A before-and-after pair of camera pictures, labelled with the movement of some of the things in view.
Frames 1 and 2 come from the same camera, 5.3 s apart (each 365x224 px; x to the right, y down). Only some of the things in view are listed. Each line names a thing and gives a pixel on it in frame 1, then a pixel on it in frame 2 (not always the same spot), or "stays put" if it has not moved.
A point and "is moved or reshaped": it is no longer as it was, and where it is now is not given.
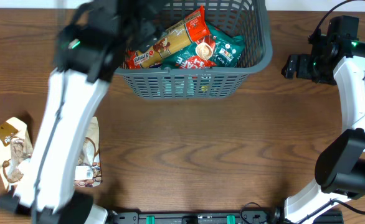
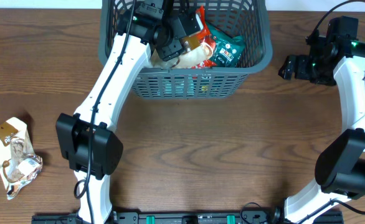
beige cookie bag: (12, 143) stays put
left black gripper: (144, 34) → (172, 50)
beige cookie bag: (89, 167) is moved or reshaped
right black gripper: (296, 66) stays put
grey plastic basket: (249, 18) stays put
